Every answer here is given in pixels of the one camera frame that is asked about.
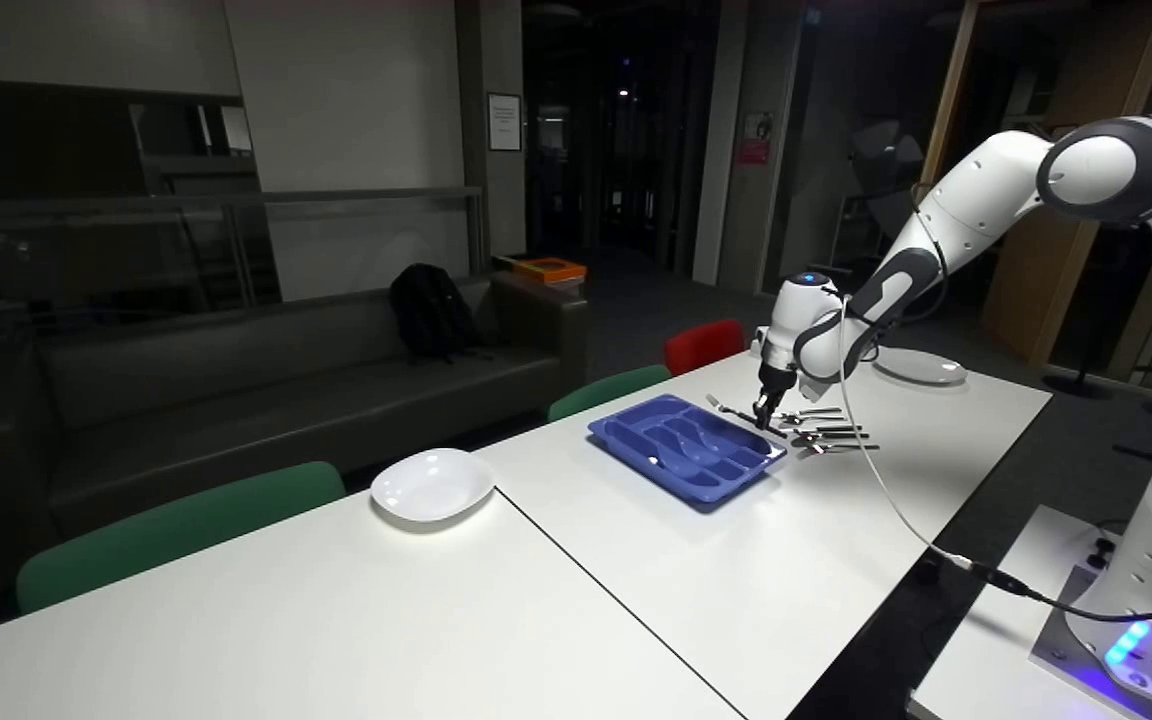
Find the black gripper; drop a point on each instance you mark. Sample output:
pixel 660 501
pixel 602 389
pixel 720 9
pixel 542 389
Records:
pixel 772 387

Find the blue cutlery tray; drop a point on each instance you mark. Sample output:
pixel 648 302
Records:
pixel 687 451

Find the black backpack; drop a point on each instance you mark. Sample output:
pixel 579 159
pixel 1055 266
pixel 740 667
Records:
pixel 431 315

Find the black-handled spoon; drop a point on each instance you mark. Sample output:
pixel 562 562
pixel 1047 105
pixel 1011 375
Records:
pixel 825 424

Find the orange-lidded bin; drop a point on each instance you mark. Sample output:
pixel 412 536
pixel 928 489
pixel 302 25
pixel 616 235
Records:
pixel 548 271

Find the green chair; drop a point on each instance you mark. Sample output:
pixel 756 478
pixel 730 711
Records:
pixel 175 531
pixel 607 389

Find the red chair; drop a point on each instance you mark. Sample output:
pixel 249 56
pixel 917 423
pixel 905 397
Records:
pixel 700 345

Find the wall poster frame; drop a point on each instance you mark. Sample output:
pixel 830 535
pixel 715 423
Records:
pixel 507 127

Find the white plate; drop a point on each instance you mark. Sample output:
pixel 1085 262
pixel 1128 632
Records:
pixel 433 486

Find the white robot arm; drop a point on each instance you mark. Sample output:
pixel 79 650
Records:
pixel 1095 175

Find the grey sofa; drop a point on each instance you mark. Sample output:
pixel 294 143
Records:
pixel 114 423

